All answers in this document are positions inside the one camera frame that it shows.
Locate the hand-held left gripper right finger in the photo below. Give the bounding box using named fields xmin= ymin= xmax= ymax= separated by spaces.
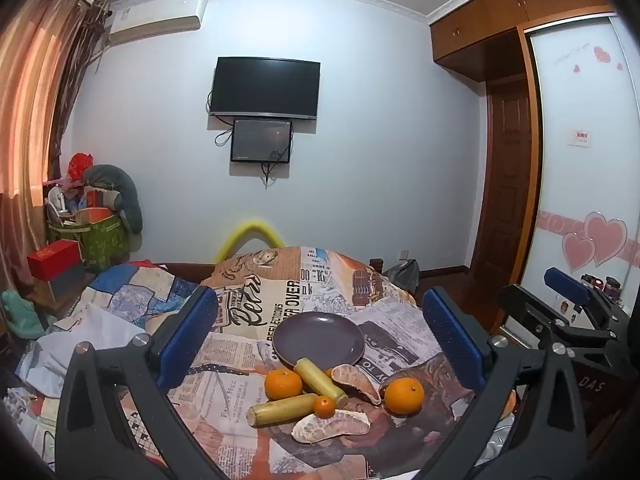
xmin=421 ymin=286 xmax=596 ymax=480

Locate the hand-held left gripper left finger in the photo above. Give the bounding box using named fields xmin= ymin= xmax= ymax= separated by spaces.
xmin=55 ymin=285 xmax=226 ymax=480

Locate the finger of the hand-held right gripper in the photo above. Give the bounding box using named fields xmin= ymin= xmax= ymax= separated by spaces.
xmin=496 ymin=284 xmax=581 ymax=353
xmin=544 ymin=267 xmax=632 ymax=328

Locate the large orange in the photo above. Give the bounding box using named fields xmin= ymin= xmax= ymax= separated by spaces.
xmin=264 ymin=368 xmax=304 ymax=401
xmin=384 ymin=377 xmax=425 ymax=415

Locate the peeled pomelo segment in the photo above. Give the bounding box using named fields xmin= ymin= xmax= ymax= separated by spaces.
xmin=331 ymin=363 xmax=383 ymax=406
xmin=291 ymin=409 xmax=372 ymax=444

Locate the yellow sugarcane piece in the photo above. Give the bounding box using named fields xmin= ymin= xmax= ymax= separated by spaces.
xmin=247 ymin=393 xmax=321 ymax=428
xmin=293 ymin=357 xmax=349 ymax=409

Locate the purple plate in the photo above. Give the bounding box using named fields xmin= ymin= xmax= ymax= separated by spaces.
xmin=272 ymin=311 xmax=367 ymax=370

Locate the patchwork blanket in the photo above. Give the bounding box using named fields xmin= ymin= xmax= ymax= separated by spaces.
xmin=4 ymin=259 xmax=211 ymax=480

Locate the dark bag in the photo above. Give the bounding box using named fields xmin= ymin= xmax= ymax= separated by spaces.
xmin=385 ymin=259 xmax=421 ymax=295

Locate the newspaper print tablecloth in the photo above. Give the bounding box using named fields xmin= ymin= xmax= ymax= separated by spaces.
xmin=165 ymin=246 xmax=516 ymax=480

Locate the yellow foam tube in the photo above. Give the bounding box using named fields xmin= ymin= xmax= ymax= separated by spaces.
xmin=214 ymin=220 xmax=283 ymax=264

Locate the brown wooden door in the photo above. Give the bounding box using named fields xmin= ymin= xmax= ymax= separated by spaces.
xmin=470 ymin=77 xmax=534 ymax=286

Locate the green fabric bag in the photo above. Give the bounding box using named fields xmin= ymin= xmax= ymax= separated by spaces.
xmin=48 ymin=212 xmax=132 ymax=272

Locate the grey plush dolphin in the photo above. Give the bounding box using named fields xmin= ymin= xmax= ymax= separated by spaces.
xmin=82 ymin=164 xmax=144 ymax=234

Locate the red box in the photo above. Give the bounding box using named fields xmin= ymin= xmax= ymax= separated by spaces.
xmin=27 ymin=240 xmax=83 ymax=281

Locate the teal cloth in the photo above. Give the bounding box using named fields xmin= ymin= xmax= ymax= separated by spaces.
xmin=0 ymin=290 xmax=57 ymax=338

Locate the red flower decoration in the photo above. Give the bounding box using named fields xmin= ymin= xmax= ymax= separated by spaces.
xmin=67 ymin=152 xmax=96 ymax=182

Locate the small black monitor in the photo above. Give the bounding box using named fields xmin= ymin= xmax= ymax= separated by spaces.
xmin=230 ymin=118 xmax=293 ymax=164

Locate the wooden overhead cabinet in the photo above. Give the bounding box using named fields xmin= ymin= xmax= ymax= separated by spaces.
xmin=429 ymin=0 xmax=621 ymax=82

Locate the orange brown curtain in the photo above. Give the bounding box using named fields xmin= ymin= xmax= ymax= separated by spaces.
xmin=0 ymin=0 xmax=112 ymax=286

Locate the white air conditioner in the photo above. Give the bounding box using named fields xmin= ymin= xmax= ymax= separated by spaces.
xmin=107 ymin=0 xmax=208 ymax=47

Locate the black monitor cable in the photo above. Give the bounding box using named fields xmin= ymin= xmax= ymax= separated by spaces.
xmin=261 ymin=160 xmax=282 ymax=192

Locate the black wall television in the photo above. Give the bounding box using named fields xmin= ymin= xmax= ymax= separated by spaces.
xmin=209 ymin=57 xmax=321 ymax=121

